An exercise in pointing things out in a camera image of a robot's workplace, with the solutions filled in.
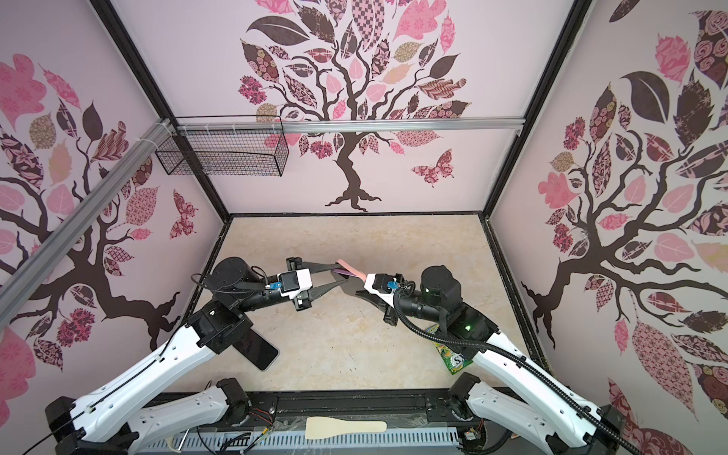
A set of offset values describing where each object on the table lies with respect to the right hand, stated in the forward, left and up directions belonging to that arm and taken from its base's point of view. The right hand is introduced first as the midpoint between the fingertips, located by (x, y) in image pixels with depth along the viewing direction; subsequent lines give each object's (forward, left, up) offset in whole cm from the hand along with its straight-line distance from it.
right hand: (361, 286), depth 62 cm
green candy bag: (-8, -26, -30) cm, 40 cm away
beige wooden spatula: (-23, +11, -32) cm, 41 cm away
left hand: (-1, +3, +8) cm, 8 cm away
